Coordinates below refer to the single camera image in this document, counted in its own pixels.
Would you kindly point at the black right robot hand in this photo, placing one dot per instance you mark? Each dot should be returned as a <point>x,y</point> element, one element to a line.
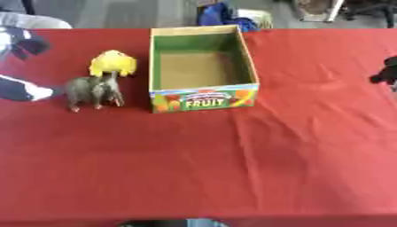
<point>386,74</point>

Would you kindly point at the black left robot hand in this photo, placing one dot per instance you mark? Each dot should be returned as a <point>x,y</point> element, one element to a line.
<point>18,90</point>

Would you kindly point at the cardboard box with green inside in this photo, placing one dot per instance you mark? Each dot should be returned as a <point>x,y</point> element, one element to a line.
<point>204,102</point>

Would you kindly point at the black chair base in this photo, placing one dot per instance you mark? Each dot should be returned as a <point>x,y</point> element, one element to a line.
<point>374,10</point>

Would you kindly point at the grey toy elephant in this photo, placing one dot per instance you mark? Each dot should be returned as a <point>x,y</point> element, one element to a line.
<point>90,88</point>

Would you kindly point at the yellow toy bell pepper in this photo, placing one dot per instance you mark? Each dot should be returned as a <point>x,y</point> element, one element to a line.
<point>111,62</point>

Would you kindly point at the white bag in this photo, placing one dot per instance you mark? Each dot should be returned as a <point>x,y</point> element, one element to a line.
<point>257,17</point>

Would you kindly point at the blue bag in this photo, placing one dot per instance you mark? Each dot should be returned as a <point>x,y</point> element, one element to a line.
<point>214,14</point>

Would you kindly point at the wooden frame with white leg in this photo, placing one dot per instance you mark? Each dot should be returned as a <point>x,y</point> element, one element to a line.
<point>318,10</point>

